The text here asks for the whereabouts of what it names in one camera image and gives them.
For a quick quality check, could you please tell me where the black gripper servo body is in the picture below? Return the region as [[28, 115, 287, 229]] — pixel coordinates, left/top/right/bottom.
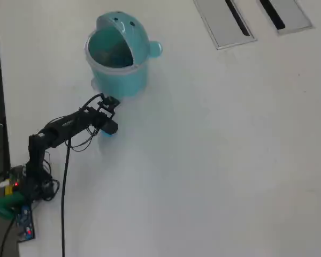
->
[[99, 120, 119, 135]]

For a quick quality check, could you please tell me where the green table clamp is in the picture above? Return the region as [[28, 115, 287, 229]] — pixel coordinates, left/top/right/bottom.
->
[[0, 194, 25, 220]]

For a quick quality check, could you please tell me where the thin black power cable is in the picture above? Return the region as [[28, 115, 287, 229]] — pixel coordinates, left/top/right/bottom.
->
[[0, 219, 17, 257]]

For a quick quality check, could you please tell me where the teal domed plastic bin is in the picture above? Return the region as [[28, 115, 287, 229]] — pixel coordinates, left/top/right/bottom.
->
[[83, 10, 163, 100]]

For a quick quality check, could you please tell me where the blue circuit board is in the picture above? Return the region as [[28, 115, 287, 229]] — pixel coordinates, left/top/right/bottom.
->
[[14, 205, 37, 241]]

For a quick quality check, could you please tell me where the white cable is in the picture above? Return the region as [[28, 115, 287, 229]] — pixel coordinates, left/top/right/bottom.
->
[[0, 179, 11, 200]]

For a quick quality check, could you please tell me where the grey table cable hatch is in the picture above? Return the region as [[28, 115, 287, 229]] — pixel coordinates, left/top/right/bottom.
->
[[193, 0, 257, 50], [258, 0, 315, 36]]

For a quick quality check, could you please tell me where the thick black camera cable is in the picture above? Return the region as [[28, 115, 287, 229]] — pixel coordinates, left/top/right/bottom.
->
[[60, 93, 105, 257]]

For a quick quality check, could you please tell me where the controller board with red LED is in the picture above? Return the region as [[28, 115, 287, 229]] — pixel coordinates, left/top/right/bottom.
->
[[10, 165, 26, 188]]

